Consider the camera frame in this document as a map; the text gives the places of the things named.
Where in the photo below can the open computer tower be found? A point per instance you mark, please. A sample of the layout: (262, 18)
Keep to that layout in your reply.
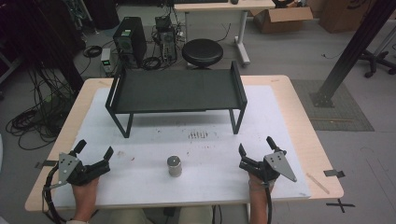
(166, 40)

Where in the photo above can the white foam board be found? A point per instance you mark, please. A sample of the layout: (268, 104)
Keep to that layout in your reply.
(149, 183)

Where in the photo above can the grey floor mat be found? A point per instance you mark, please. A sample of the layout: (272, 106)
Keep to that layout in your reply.
(342, 118)

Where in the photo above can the person's beige trouser legs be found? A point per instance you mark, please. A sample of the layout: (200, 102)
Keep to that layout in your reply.
(196, 216)

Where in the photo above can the dark curtain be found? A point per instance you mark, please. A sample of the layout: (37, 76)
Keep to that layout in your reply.
(37, 31)

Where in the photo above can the black aluminium post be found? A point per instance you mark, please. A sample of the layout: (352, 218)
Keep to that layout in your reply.
(351, 53)

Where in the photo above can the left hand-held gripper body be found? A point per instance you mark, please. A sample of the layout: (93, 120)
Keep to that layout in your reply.
(74, 172)

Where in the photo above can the thin wooden stick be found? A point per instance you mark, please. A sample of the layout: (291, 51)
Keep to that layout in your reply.
(317, 183)

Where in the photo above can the white desk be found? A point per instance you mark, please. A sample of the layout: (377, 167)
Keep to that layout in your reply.
(224, 6)

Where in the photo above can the large closed cardboard box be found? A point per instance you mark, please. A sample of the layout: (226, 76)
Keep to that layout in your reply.
(342, 15)

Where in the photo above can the black tape strip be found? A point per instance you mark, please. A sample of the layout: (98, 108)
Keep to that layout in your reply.
(334, 173)
(46, 163)

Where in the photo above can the person's left hand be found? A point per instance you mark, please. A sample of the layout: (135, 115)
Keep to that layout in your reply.
(85, 193)

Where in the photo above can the black office chair base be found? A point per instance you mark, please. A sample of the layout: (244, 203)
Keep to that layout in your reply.
(375, 62)

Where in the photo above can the silver metal cylinder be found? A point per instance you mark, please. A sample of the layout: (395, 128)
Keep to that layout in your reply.
(174, 166)

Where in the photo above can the open cardboard box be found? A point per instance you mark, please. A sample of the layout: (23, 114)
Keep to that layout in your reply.
(280, 20)

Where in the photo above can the black metal shelf rack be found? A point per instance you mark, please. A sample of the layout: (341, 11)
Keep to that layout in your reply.
(174, 90)

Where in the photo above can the small bench power supply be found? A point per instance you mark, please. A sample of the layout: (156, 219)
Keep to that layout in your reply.
(106, 60)

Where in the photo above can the black computer tower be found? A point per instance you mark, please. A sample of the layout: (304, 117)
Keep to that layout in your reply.
(130, 40)

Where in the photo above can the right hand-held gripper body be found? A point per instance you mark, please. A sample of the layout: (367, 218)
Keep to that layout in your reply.
(264, 168)

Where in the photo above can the light wooden table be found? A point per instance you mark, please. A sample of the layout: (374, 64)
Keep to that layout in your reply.
(314, 161)

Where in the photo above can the person's right hand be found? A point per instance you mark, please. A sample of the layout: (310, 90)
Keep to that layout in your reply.
(257, 184)

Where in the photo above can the black round stool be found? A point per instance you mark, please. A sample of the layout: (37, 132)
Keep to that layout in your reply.
(202, 52)

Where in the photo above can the black tape cross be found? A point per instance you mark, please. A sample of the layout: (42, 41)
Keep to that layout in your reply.
(340, 205)

